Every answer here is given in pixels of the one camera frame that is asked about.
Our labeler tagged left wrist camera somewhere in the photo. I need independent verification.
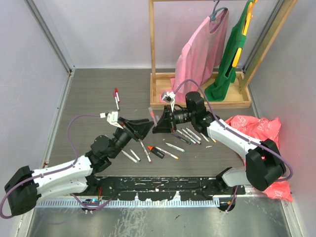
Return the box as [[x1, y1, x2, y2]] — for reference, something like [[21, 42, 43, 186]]
[[106, 111, 120, 127]]

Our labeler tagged magenta cap bic marker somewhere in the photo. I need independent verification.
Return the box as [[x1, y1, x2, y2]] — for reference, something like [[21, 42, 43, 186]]
[[114, 91, 120, 111]]

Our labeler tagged white pen teal tip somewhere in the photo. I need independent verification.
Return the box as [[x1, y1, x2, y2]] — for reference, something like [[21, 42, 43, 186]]
[[165, 143, 186, 153]]

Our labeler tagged white slotted cable duct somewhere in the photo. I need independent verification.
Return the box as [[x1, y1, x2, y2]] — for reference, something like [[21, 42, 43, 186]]
[[36, 198, 220, 208]]

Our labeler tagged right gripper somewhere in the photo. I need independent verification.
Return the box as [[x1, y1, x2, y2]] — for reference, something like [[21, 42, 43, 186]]
[[153, 105, 195, 134]]

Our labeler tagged red plastic bag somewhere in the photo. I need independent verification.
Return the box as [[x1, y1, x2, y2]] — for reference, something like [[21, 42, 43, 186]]
[[225, 115, 293, 202]]

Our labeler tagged dark purple pen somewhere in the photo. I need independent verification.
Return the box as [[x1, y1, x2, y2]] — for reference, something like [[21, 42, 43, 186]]
[[171, 133, 191, 145]]

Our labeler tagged orange black highlighter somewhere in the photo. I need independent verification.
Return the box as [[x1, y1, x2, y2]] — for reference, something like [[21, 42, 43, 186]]
[[148, 146, 165, 159]]

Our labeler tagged red white pen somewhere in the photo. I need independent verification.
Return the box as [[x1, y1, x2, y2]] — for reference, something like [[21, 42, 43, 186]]
[[115, 88, 120, 103]]

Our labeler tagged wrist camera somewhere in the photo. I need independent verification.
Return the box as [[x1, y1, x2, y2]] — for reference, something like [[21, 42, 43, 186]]
[[106, 111, 120, 127], [161, 91, 176, 105]]

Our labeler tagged wooden clothes rack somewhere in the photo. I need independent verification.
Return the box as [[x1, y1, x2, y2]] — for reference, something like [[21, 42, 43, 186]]
[[148, 0, 298, 111]]

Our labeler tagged blue cap white marker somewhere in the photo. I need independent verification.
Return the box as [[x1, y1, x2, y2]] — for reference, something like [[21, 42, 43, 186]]
[[182, 128, 201, 145]]

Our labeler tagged yellow hanger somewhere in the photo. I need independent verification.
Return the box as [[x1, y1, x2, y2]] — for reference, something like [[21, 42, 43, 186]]
[[232, 0, 257, 68]]

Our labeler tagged yellow cap white marker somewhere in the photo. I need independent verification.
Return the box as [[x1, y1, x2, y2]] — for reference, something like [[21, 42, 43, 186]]
[[156, 147, 179, 159]]

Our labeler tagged purple cap white marker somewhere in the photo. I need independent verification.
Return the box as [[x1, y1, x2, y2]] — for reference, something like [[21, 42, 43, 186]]
[[176, 130, 197, 144]]

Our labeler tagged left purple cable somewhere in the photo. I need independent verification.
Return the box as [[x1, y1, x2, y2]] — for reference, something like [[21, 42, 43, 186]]
[[0, 113, 117, 220]]

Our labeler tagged pink t-shirt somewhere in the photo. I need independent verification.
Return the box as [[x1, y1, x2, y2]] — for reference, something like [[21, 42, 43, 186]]
[[170, 7, 229, 92]]

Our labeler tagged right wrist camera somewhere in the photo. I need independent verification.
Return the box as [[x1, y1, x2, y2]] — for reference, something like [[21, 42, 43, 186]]
[[161, 91, 176, 105]]

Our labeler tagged green t-shirt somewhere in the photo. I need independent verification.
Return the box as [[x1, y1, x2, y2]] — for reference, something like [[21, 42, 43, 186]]
[[203, 0, 255, 101]]

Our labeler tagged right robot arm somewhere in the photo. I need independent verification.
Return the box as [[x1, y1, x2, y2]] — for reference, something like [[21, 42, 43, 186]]
[[153, 91, 286, 195]]

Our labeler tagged magenta cap white pen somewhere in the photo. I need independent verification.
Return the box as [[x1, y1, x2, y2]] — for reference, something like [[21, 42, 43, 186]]
[[140, 141, 152, 163]]

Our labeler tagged grey white pen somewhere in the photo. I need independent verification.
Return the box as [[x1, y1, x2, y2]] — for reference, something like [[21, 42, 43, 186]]
[[121, 150, 138, 163]]

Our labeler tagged blue band white pen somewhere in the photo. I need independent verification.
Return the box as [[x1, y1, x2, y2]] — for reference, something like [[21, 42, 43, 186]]
[[130, 149, 141, 162]]

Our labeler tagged grey hanger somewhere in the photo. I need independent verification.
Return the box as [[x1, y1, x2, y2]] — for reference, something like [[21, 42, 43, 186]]
[[209, 0, 228, 22]]

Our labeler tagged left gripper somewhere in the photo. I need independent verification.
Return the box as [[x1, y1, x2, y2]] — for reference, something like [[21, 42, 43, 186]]
[[109, 117, 153, 158]]

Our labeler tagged pink white pen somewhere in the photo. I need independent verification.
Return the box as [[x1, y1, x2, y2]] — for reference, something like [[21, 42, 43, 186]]
[[148, 107, 157, 126]]

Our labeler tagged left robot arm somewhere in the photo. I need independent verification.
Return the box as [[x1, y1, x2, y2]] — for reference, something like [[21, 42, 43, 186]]
[[0, 117, 154, 219]]

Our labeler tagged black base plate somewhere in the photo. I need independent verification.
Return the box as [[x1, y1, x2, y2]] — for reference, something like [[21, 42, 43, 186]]
[[79, 176, 235, 201]]

